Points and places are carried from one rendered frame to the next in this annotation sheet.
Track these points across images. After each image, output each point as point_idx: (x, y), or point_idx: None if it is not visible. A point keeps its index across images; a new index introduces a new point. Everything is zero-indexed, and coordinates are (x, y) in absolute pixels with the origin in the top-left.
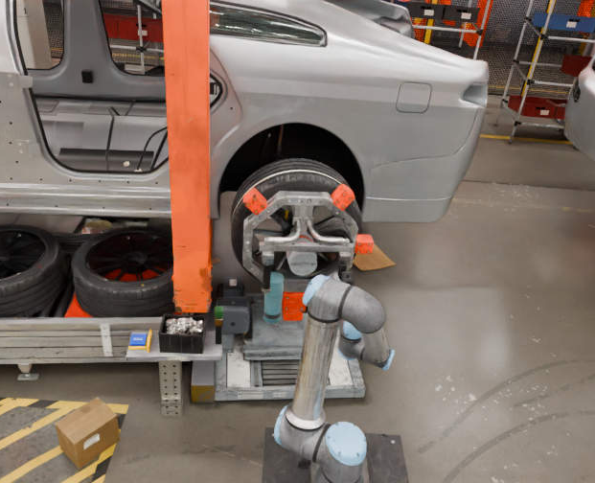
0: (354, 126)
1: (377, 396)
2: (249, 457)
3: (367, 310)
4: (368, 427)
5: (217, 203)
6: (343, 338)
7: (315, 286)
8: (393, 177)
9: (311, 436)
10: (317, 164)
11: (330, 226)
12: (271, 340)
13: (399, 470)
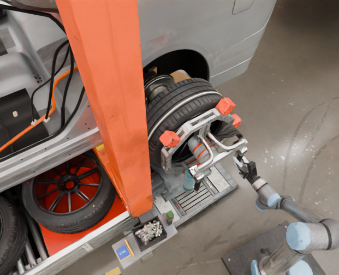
0: (204, 37)
1: (241, 182)
2: (204, 259)
3: None
4: (248, 205)
5: None
6: (264, 205)
7: (305, 241)
8: (226, 58)
9: None
10: (191, 82)
11: (226, 133)
12: (178, 185)
13: None
